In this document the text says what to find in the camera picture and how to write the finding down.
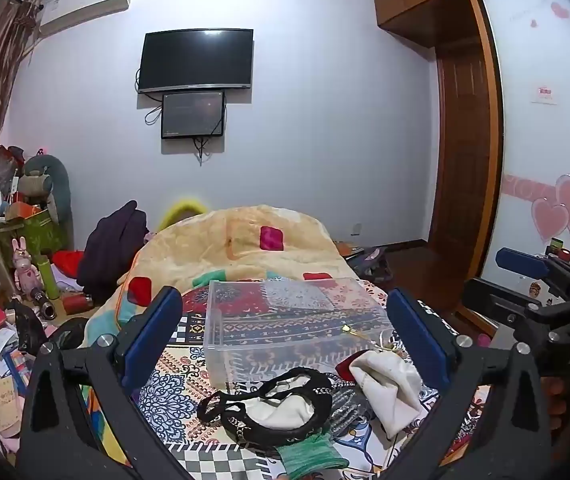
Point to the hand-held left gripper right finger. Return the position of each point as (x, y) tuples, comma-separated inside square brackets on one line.
[(417, 340)]

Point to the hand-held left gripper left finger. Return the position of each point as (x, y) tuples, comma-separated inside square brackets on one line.
[(151, 340)]

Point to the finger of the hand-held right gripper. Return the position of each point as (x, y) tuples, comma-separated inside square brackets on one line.
[(495, 302), (520, 260)]

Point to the white cloth pouch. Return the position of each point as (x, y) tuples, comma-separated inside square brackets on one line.
[(390, 385)]

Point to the clear plastic storage box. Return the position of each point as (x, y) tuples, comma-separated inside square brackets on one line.
[(290, 325)]

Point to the black and white garment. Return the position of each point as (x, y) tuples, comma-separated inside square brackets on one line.
[(270, 412)]

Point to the green knitted sock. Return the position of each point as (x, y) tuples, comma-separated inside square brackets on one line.
[(310, 457)]

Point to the person's right hand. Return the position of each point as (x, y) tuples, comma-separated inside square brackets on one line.
[(556, 395)]

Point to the patterned bed sheet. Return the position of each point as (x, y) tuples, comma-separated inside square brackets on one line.
[(200, 375)]

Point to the small gold pendant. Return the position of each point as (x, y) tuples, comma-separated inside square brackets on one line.
[(349, 331)]

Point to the small red pouch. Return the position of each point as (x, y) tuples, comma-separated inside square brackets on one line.
[(347, 367)]

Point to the red thermos bottle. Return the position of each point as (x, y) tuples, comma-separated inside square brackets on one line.
[(76, 302)]

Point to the dark backpack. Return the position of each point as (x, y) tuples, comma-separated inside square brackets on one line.
[(372, 262)]

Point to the grey knitted sock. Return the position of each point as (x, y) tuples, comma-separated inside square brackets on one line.
[(350, 402)]

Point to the dark jacket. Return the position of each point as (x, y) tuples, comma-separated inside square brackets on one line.
[(112, 247)]

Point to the black flashlight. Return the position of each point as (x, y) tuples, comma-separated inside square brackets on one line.
[(44, 305)]

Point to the red cloth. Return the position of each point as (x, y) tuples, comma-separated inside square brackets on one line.
[(67, 262)]

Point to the wooden room door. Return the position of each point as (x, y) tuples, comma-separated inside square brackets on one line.
[(457, 160)]

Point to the green cylinder tube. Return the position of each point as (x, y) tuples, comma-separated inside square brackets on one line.
[(49, 277)]

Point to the black plastic bag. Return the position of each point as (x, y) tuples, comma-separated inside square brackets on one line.
[(27, 327)]

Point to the orange patchwork blanket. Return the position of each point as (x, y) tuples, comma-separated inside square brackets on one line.
[(245, 250)]

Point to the yellow-green fuzzy cushion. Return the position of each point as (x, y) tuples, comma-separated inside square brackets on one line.
[(182, 212)]

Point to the white heart-print wardrobe door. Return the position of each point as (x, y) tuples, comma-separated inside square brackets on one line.
[(540, 125)]

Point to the pink rabbit figure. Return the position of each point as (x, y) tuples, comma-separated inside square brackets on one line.
[(24, 267)]

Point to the red and white door sticker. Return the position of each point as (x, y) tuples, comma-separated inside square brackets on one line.
[(543, 94)]

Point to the grey plush toy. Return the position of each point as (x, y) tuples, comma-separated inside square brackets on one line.
[(45, 180)]

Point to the wooden overhead cabinet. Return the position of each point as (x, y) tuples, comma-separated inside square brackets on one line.
[(415, 2)]

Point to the white air conditioner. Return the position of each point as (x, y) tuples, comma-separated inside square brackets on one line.
[(82, 12)]

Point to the white wall socket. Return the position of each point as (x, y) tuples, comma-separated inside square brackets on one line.
[(356, 230)]

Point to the small black wall monitor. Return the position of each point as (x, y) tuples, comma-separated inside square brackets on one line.
[(193, 114)]

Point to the large black wall television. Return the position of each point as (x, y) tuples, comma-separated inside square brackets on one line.
[(196, 60)]

